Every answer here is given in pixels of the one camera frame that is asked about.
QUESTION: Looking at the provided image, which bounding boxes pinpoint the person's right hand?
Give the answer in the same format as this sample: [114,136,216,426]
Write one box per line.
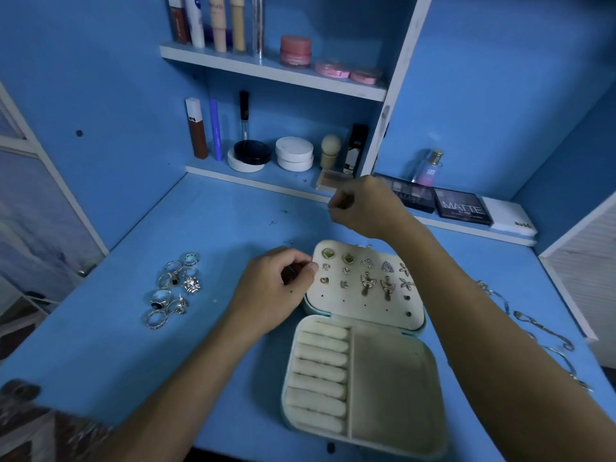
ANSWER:
[327,176,415,241]

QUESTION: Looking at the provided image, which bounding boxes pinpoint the person's left hand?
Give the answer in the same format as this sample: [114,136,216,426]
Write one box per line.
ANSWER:
[226,247,320,335]

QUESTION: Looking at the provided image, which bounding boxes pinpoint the pile of silver rings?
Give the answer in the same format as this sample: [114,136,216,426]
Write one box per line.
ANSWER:
[142,251,203,331]

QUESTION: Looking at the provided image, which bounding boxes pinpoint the cream jewellery box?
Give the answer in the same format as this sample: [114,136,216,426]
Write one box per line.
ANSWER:
[281,239,450,461]

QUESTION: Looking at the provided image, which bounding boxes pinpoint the pile of silver bracelets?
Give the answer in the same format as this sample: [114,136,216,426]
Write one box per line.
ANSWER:
[476,278,593,395]

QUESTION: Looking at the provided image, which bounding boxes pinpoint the person's right forearm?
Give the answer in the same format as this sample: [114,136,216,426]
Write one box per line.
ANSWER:
[387,214,616,462]

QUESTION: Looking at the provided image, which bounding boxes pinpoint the person's left forearm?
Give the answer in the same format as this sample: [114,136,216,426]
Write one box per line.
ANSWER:
[91,311,261,462]

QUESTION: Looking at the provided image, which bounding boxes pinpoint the white flat box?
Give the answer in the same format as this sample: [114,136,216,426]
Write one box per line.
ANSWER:
[481,196,538,239]

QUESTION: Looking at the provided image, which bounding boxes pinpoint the dark eyeshadow palette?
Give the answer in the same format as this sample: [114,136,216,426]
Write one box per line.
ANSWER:
[375,174,439,214]

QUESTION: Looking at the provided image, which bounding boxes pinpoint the square brown powder compact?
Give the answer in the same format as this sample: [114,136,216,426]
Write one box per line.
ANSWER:
[316,168,352,191]

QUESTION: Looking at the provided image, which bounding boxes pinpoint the black cosmetic bottle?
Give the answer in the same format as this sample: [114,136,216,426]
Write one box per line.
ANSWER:
[343,124,370,177]

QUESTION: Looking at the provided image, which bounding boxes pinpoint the small pink perfume bottle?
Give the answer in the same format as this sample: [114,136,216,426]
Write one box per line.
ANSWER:
[412,149,445,187]

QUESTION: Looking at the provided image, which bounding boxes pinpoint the beige makeup sponge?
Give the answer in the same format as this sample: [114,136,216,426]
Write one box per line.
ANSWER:
[320,133,343,171]

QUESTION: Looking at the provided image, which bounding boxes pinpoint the white round cream jar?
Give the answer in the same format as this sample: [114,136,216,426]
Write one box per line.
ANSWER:
[275,136,316,173]

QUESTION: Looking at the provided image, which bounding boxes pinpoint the black lettered eyeshadow palette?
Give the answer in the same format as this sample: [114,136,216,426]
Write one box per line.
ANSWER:
[433,188,494,227]

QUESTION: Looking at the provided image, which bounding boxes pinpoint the white shelf unit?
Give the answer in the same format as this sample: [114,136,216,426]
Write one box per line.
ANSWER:
[158,0,538,248]

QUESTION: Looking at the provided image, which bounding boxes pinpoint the pink flat compact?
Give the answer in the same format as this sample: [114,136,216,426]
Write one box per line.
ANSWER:
[314,60,352,80]
[349,68,383,87]

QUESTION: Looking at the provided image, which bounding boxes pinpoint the white bowl black inside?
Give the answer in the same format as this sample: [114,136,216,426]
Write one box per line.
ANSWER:
[228,139,273,174]

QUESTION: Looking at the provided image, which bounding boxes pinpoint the black makeup brush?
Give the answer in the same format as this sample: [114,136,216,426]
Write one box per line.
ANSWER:
[239,90,252,143]

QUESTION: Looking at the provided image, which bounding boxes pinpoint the blue cosmetic tube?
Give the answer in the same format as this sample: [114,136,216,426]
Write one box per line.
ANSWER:
[210,99,225,162]

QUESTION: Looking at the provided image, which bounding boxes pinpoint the pink round jar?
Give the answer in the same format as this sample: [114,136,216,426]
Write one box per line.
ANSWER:
[280,35,314,67]

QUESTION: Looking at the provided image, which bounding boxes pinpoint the brown lipstick tube white cap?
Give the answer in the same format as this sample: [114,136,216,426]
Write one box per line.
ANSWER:
[185,98,210,160]

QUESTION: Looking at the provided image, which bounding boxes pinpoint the short beige cosmetic tube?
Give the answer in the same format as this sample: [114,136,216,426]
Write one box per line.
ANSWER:
[230,0,248,53]

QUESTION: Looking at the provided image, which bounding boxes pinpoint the white slatted cabinet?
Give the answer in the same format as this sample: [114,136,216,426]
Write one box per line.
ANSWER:
[539,192,616,370]

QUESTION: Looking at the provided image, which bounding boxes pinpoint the white framed marbled panel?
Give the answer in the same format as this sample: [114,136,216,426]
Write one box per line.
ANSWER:
[0,81,109,328]

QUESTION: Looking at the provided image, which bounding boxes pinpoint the white tube blue label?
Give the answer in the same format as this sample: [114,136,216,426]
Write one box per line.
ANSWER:
[184,0,206,49]

